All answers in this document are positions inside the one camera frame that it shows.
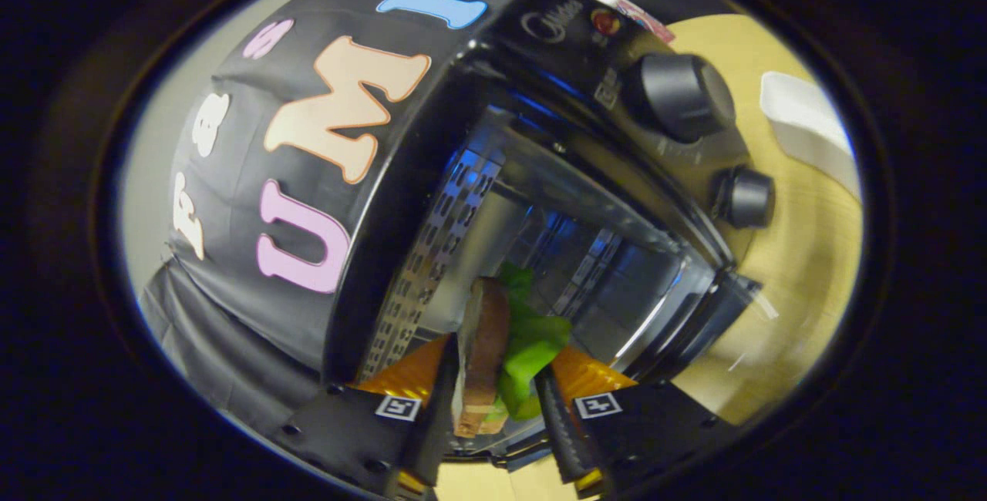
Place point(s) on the toast sandwich with lettuce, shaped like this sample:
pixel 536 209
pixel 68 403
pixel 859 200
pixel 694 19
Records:
pixel 486 339

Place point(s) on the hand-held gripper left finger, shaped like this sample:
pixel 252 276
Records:
pixel 362 428

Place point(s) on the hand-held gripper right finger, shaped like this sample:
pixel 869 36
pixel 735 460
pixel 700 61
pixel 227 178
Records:
pixel 655 424

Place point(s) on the black toaster oven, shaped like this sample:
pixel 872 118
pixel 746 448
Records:
pixel 586 139

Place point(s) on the white rectangular plate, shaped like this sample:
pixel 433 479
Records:
pixel 802 119

